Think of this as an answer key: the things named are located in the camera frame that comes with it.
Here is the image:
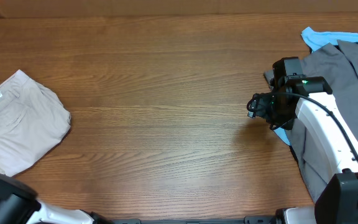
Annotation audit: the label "grey shirt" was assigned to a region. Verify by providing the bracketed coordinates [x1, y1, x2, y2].
[275, 40, 358, 201]

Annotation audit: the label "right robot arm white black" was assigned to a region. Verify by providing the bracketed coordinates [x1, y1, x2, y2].
[247, 75, 358, 223]

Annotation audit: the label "light blue garment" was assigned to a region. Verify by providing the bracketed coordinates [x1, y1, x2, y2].
[272, 26, 358, 146]

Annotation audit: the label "beige cotton shorts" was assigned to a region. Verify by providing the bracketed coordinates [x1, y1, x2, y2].
[0, 70, 71, 177]

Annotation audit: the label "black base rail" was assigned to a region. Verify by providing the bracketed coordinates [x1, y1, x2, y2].
[111, 215, 285, 224]

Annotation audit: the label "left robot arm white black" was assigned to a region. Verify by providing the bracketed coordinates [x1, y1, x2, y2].
[0, 174, 113, 224]

